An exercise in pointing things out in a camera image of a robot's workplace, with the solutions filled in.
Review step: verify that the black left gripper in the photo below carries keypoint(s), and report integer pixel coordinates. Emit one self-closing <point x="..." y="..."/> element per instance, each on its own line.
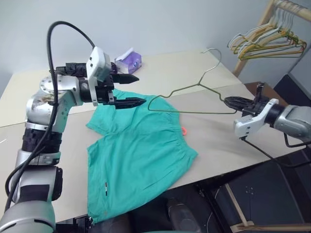
<point x="105" y="91"/>

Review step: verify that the black storage box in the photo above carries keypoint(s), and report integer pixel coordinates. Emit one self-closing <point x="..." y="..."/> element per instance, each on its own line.
<point x="294" y="89"/>

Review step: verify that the bunch of hangers on rack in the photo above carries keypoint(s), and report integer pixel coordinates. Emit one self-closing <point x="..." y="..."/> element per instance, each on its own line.
<point x="257" y="46"/>

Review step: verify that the purple tissue pack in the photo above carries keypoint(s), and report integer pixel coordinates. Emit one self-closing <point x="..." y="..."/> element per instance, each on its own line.
<point x="130" y="61"/>

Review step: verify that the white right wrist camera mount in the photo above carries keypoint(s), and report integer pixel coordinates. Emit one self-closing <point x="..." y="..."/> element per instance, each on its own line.
<point x="246" y="125"/>

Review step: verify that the small orange clip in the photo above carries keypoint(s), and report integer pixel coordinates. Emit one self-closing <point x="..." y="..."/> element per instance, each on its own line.
<point x="184" y="131"/>

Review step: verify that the black base platform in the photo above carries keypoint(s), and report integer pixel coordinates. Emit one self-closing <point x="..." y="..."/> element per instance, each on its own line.
<point x="267" y="194"/>

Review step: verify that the wooden clothes rack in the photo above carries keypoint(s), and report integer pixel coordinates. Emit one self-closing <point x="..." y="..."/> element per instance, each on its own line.
<point x="252" y="46"/>

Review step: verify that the green shorts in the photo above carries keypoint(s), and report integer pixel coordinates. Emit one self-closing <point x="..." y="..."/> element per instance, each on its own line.
<point x="136" y="155"/>

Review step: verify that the brown cardboard box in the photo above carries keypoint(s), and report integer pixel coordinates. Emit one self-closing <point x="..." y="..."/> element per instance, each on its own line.
<point x="250" y="88"/>

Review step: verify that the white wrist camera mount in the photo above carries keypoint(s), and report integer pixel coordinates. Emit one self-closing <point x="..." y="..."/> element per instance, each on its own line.
<point x="246" y="125"/>
<point x="97" y="58"/>

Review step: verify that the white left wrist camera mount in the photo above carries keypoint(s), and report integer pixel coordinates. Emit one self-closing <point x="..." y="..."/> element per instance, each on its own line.
<point x="97" y="58"/>

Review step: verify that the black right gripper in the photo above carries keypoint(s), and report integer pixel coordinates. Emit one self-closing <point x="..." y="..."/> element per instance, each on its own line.
<point x="257" y="105"/>

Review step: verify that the dark rounded shape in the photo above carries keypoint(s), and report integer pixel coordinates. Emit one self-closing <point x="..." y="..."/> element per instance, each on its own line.
<point x="179" y="216"/>

